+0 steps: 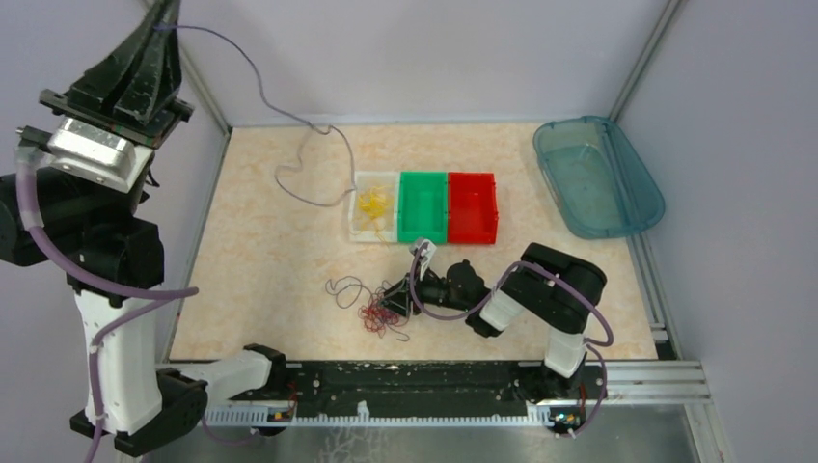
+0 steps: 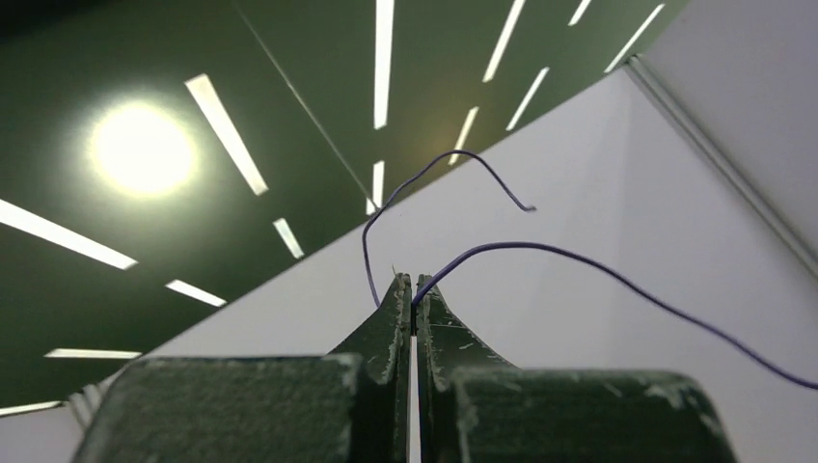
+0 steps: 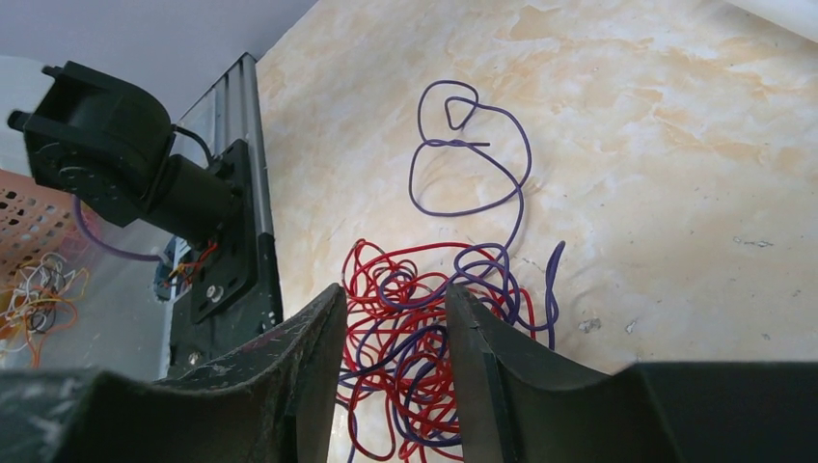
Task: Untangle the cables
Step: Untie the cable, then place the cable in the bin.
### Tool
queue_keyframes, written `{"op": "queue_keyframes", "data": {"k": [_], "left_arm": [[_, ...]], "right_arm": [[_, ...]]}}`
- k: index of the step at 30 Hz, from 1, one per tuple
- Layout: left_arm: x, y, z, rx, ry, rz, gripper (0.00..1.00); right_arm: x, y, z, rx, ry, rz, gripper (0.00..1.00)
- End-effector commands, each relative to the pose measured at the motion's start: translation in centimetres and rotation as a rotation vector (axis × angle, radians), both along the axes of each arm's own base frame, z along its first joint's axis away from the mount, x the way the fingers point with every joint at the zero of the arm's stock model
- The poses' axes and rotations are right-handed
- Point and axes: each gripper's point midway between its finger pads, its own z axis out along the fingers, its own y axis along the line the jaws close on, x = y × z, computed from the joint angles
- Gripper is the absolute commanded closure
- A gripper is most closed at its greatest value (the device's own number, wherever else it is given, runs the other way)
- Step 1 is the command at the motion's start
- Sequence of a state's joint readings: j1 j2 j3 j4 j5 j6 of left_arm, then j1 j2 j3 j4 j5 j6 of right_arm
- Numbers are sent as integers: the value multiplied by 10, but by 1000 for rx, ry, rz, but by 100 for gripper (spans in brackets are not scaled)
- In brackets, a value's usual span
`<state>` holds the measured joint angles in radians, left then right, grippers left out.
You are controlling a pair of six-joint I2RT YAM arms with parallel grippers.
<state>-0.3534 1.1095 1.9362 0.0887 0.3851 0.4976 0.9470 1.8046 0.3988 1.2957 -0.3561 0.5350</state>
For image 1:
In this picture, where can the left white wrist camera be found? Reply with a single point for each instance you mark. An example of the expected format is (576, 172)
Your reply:
(82, 150)

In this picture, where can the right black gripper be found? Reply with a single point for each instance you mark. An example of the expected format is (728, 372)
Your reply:
(409, 288)

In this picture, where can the white toothed cable duct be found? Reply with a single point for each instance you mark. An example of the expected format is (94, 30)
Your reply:
(262, 416)

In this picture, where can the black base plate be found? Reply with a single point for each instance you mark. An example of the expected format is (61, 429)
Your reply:
(423, 390)

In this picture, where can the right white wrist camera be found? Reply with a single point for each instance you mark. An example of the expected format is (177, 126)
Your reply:
(423, 251)

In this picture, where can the green plastic bin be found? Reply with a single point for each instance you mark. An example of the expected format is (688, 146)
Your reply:
(423, 207)

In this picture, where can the white plastic bin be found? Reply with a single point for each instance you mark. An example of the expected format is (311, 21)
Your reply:
(372, 212)

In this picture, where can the aluminium frame rail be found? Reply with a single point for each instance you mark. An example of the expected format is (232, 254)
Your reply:
(623, 383)

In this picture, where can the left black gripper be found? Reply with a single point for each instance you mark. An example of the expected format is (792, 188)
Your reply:
(152, 110)

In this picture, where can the red plastic bin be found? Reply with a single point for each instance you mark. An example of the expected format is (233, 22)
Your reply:
(473, 210)

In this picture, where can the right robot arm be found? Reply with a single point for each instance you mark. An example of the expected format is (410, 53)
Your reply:
(561, 290)

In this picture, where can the teal transparent tub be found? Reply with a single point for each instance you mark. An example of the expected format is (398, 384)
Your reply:
(600, 184)

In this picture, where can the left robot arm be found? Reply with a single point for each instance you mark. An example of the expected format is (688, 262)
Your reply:
(72, 201)

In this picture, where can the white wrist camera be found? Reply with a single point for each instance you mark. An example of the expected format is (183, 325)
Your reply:
(82, 150)
(423, 251)

